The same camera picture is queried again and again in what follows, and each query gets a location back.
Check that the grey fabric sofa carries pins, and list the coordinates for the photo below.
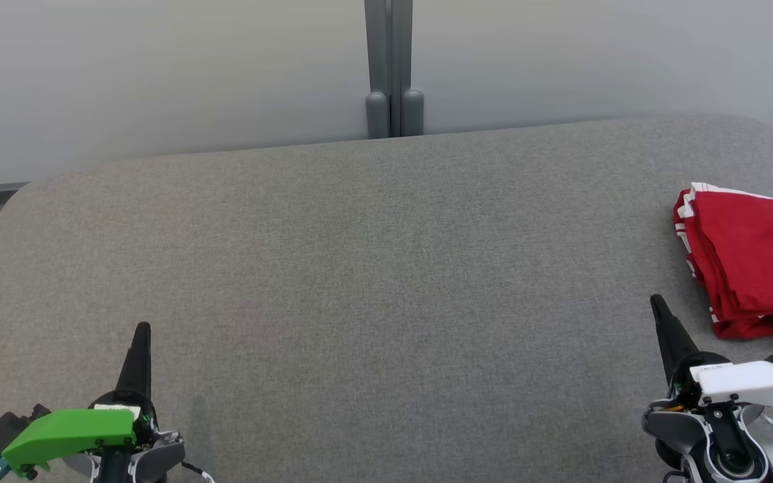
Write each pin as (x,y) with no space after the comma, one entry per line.
(386,288)

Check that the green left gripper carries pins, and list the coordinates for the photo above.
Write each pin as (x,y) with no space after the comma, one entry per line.
(71,433)

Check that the red basketball jersey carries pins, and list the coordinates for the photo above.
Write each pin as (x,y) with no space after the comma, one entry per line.
(742,330)

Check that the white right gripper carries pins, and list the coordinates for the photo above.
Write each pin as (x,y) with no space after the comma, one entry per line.
(755,384)

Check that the grey partition post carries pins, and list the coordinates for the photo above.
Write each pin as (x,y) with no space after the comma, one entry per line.
(393,67)

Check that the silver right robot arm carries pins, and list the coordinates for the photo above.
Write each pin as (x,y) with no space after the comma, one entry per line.
(715,443)

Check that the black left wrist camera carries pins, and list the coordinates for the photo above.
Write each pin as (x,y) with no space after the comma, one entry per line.
(4,426)

